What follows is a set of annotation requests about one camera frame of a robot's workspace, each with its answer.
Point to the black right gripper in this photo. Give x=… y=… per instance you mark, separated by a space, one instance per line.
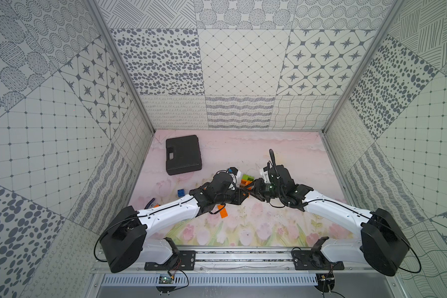
x=258 y=184

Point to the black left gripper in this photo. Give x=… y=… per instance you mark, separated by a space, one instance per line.
x=236 y=194

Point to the orange 2x4 lego plate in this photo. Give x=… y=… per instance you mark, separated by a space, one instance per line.
x=245 y=183

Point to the green long lego brick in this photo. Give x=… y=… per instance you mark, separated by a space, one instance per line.
x=247 y=178

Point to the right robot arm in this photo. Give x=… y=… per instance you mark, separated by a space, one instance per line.
x=378 y=240

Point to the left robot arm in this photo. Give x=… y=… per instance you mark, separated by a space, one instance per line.
x=125 y=238

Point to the black plastic case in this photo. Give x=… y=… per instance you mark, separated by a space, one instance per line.
x=183 y=155

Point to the green circuit board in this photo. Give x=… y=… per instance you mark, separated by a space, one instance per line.
x=165 y=280

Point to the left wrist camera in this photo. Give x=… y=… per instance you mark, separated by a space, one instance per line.
x=236 y=173

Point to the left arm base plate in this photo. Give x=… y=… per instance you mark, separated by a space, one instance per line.
x=184 y=260

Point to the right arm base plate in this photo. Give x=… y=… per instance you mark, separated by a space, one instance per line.
x=307 y=260

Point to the aluminium front rail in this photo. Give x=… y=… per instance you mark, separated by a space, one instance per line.
x=261 y=259

